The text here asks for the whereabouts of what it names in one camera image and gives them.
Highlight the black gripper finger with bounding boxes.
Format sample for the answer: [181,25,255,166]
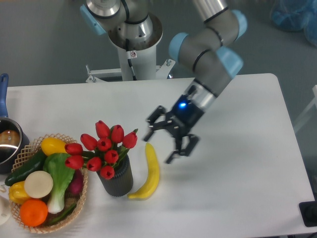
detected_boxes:
[165,134,199,164]
[143,105,166,141]

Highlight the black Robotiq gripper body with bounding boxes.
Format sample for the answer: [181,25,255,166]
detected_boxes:
[156,94,204,147]

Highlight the red tulip bouquet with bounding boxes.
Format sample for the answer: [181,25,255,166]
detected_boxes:
[64,120,138,180]

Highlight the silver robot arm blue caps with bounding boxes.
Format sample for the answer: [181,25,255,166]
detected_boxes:
[80,0,247,163]

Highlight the dark grey ribbed vase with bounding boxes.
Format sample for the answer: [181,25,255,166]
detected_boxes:
[97,155,133,197]

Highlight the yellow banana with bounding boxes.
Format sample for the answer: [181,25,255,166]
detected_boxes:
[127,142,160,200]

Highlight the yellow squash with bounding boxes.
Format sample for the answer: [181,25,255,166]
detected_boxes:
[41,137,66,156]

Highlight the purple red onion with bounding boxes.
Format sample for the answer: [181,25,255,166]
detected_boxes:
[68,170,84,195]

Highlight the green bok choy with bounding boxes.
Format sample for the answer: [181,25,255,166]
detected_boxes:
[43,153,75,214]

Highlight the woven wicker basket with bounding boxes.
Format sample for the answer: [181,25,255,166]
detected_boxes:
[10,133,88,234]

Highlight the black device at right edge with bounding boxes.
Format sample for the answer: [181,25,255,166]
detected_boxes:
[299,201,317,227]

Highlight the green cucumber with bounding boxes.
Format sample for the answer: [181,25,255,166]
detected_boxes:
[4,149,47,186]

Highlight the white round radish slice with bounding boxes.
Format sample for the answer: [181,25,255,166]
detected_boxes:
[24,171,53,198]

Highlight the green chili pepper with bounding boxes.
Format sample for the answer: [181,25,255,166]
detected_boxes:
[47,203,77,226]

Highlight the blue plastic bag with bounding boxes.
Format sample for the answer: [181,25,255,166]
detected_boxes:
[270,0,317,46]

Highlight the orange fruit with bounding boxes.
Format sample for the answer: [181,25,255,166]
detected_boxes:
[19,199,48,227]

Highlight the yellow bell pepper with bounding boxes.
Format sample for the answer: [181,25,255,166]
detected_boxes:
[8,181,31,205]

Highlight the white object at left edge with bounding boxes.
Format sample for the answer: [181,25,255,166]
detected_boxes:
[0,185,11,225]

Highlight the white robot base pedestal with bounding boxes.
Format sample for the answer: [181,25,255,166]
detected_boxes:
[86,13,175,83]

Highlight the blue handled saucepan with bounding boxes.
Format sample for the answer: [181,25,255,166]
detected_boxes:
[0,73,29,175]

